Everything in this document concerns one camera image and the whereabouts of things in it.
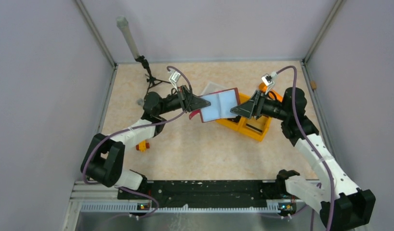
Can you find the white plastic bin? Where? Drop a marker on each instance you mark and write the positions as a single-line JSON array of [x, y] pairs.
[[212, 87]]

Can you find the yellow plastic double bin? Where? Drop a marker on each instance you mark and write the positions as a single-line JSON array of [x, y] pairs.
[[255, 129]]

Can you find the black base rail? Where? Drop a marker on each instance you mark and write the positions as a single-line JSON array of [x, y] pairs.
[[219, 194]]

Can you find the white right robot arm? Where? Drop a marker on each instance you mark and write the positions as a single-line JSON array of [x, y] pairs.
[[340, 203]]

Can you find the small brown wall knob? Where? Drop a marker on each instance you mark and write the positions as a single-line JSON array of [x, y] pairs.
[[313, 85]]

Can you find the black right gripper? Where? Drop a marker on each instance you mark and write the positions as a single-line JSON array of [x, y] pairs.
[[255, 105]]

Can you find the orange plastic cylinder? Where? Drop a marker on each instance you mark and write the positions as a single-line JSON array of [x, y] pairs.
[[271, 94]]

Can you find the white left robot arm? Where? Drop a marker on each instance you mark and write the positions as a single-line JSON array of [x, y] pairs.
[[103, 162]]

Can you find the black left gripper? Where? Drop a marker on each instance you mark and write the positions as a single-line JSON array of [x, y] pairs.
[[187, 99]]

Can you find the red card holder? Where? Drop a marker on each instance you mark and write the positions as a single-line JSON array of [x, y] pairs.
[[221, 103]]

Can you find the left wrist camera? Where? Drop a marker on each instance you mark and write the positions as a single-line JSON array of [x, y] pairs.
[[174, 78]]

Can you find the black mini tripod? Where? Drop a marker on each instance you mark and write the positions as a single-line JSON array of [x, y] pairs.
[[151, 80]]

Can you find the grey tube on tripod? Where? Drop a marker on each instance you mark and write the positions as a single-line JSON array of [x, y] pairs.
[[123, 26]]

